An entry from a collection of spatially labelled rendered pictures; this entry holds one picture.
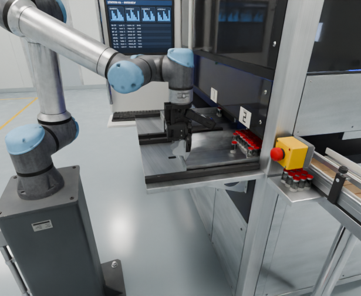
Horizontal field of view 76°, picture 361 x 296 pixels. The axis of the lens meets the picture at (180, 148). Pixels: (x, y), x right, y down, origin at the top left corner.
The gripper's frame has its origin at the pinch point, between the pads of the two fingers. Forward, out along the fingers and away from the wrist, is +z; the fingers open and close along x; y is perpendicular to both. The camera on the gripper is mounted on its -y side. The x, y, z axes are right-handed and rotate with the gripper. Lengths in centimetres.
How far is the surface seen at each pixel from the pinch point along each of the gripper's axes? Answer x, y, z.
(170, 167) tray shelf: 0.1, 5.8, 3.6
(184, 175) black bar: 8.1, 2.8, 2.0
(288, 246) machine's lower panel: 12, -43, 42
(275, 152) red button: 19.0, -21.2, -9.1
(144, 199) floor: -92, 13, 92
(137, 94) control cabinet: -89, 11, -1
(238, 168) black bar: 8.1, -16.2, 2.2
